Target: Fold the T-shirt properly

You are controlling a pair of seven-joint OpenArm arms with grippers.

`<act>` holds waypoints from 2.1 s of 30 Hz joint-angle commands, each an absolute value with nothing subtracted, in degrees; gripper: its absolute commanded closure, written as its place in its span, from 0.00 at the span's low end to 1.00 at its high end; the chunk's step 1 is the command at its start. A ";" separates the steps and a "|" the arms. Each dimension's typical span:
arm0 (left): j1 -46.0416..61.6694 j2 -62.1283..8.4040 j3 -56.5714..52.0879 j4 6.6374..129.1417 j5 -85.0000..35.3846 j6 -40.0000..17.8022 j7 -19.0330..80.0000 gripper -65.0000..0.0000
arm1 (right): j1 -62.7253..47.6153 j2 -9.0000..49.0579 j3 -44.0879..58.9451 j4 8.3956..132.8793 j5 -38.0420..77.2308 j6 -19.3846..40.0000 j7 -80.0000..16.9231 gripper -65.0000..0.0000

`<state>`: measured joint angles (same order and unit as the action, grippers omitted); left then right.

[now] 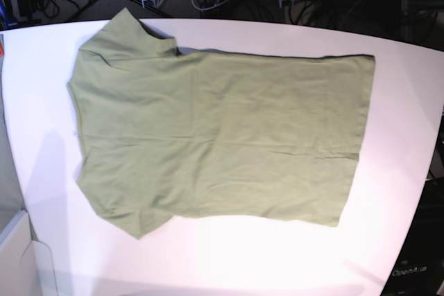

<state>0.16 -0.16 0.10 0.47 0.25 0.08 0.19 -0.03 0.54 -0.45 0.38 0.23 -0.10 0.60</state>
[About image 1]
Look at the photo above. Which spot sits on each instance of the green T-shirt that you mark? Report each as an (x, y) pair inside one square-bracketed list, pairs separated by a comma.
[(211, 133)]

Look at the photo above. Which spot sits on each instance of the white cardboard box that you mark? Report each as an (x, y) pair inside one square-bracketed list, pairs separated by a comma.
[(26, 265)]

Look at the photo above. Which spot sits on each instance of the black OpenArm case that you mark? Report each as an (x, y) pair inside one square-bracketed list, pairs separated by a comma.
[(418, 269)]

